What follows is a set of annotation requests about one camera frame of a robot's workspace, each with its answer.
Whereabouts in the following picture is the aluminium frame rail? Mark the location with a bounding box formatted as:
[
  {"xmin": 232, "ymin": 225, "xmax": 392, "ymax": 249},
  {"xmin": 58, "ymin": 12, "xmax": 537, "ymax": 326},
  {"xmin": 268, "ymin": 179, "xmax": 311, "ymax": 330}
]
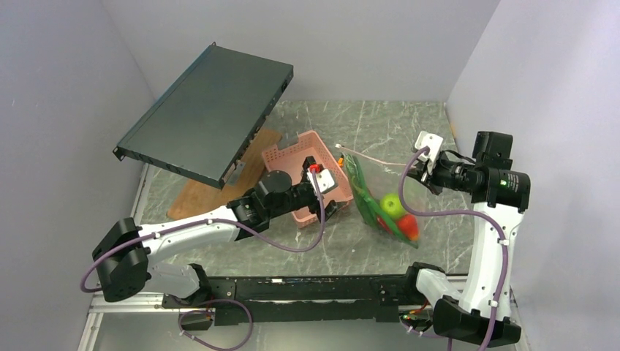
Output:
[{"xmin": 77, "ymin": 292, "xmax": 164, "ymax": 351}]

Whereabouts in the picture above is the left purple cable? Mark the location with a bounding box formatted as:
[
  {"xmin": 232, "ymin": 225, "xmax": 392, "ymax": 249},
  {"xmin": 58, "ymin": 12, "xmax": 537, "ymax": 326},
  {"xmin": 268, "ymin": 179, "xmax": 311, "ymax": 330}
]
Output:
[{"xmin": 80, "ymin": 167, "xmax": 326, "ymax": 351}]

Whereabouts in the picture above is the green fake apple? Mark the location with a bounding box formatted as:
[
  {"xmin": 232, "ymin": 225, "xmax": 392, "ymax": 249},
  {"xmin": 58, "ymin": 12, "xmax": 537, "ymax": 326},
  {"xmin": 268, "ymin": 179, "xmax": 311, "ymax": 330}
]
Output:
[{"xmin": 379, "ymin": 193, "xmax": 407, "ymax": 221}]

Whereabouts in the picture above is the pink perforated plastic basket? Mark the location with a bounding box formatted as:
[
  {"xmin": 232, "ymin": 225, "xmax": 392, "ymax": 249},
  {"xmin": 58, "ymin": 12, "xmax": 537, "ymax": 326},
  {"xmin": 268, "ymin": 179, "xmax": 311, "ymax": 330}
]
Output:
[{"xmin": 254, "ymin": 131, "xmax": 338, "ymax": 228}]

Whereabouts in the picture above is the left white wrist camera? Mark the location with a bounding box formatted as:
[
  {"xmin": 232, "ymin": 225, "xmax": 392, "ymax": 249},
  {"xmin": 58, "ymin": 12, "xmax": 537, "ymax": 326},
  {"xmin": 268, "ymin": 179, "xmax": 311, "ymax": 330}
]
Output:
[{"xmin": 306, "ymin": 164, "xmax": 338, "ymax": 195}]

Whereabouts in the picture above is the brown wooden board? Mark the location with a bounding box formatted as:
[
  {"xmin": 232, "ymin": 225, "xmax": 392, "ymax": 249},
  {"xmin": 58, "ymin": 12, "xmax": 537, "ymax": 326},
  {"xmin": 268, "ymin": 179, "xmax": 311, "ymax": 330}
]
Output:
[{"xmin": 167, "ymin": 128, "xmax": 281, "ymax": 220}]

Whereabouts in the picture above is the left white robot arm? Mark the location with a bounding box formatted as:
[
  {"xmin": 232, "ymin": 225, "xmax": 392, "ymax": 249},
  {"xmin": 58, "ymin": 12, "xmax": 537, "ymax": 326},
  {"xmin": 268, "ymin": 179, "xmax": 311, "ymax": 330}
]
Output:
[{"xmin": 80, "ymin": 156, "xmax": 339, "ymax": 307}]

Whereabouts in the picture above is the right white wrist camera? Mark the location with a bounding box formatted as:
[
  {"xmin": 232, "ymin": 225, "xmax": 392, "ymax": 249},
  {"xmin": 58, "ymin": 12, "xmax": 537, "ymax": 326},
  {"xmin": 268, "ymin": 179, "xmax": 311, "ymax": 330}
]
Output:
[{"xmin": 413, "ymin": 131, "xmax": 444, "ymax": 168}]

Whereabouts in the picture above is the dark green rack server chassis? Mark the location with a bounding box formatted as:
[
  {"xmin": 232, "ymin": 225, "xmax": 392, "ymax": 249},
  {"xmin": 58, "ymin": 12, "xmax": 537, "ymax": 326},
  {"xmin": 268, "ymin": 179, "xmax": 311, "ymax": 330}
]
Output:
[{"xmin": 113, "ymin": 43, "xmax": 294, "ymax": 189}]

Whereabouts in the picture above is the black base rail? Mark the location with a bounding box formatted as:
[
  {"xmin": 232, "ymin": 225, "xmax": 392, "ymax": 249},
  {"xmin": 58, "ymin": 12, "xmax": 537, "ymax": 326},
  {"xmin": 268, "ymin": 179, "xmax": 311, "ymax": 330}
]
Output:
[{"xmin": 162, "ymin": 273, "xmax": 437, "ymax": 326}]

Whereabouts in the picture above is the clear zip top bag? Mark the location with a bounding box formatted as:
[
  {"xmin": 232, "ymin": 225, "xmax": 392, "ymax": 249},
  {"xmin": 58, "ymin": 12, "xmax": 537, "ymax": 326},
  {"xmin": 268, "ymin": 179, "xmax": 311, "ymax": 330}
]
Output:
[{"xmin": 335, "ymin": 143, "xmax": 430, "ymax": 250}]

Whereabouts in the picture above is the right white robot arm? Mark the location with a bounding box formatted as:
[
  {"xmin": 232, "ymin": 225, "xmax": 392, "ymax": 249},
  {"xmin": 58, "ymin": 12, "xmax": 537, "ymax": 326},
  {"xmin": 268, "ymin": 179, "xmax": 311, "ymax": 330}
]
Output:
[{"xmin": 398, "ymin": 131, "xmax": 531, "ymax": 350}]

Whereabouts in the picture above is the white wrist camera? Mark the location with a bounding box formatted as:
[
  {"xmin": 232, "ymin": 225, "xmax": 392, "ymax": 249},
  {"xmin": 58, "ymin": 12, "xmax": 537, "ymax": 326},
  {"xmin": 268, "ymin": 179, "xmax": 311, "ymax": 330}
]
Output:
[
  {"xmin": 413, "ymin": 131, "xmax": 444, "ymax": 168},
  {"xmin": 306, "ymin": 164, "xmax": 338, "ymax": 195}
]

